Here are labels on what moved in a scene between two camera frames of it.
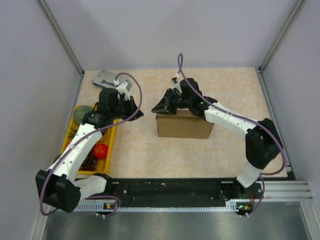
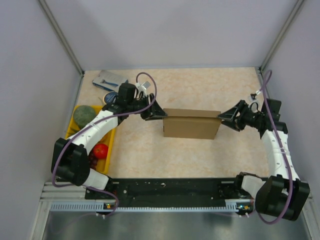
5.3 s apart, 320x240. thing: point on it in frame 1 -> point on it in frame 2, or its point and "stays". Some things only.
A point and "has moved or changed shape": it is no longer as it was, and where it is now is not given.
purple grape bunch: (90, 163) stays
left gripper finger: (139, 114) -> (158, 111)
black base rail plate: (168, 190) stays
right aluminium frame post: (294, 13) stays
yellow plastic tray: (106, 139) stays
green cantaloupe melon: (80, 111) stays
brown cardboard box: (184, 124) has moved or changed shape
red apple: (100, 150) stays
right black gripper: (162, 107) -> (231, 119)
